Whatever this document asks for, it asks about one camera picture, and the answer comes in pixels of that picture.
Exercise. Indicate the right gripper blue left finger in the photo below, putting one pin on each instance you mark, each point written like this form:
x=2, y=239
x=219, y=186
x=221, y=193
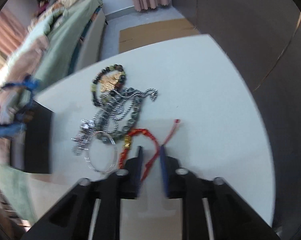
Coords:
x=134, y=167

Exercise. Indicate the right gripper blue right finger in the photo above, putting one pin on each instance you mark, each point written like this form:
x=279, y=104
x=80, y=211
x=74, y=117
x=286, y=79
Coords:
x=169, y=165

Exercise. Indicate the black jewelry box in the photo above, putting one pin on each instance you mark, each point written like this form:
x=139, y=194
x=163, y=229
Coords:
x=30, y=150

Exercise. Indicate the gold butterfly pendant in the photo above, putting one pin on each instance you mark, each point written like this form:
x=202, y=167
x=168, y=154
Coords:
x=108, y=82

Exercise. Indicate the brown cardboard sheet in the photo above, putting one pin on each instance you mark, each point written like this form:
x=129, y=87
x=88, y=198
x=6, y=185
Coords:
x=146, y=34

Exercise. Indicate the pink floral blanket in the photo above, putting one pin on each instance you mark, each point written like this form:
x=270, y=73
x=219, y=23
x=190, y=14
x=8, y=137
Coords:
x=22, y=62

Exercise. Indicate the green bed mattress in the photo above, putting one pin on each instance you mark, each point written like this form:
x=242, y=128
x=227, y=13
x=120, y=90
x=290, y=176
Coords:
x=74, y=35

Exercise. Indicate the pink curtain left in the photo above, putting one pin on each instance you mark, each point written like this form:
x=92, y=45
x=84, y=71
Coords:
x=12, y=32

